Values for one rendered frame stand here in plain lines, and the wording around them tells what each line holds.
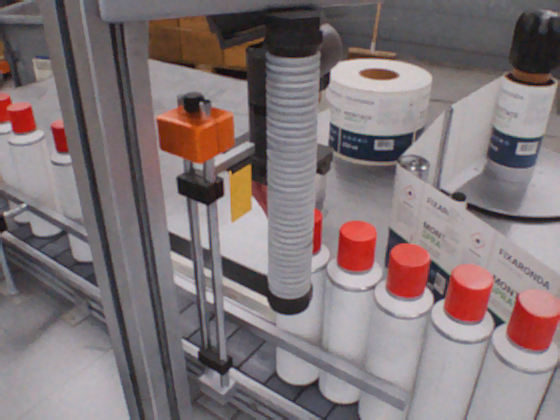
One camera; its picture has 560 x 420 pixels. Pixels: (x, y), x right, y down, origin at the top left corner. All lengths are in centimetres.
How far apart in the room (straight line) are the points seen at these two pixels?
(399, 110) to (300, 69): 71
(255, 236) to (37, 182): 33
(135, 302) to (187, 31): 387
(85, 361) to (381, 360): 39
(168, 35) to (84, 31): 400
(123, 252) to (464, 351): 28
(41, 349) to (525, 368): 58
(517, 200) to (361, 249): 54
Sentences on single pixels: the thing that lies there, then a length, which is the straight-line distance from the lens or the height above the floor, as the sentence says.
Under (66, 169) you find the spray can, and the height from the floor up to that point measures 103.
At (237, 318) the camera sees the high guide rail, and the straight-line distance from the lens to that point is 57.
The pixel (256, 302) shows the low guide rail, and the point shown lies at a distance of 66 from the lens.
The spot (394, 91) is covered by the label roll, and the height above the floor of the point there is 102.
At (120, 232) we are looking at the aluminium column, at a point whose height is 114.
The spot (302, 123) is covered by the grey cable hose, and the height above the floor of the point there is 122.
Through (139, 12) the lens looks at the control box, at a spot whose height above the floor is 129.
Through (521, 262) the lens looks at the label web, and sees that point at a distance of 54.
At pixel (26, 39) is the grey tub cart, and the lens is 304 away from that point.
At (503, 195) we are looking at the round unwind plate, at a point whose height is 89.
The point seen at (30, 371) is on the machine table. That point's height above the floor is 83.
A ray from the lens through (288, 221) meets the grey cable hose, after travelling 35.
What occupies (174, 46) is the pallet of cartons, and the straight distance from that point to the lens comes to 433.
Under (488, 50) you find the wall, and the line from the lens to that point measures 494.
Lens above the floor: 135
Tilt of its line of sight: 32 degrees down
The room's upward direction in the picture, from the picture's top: straight up
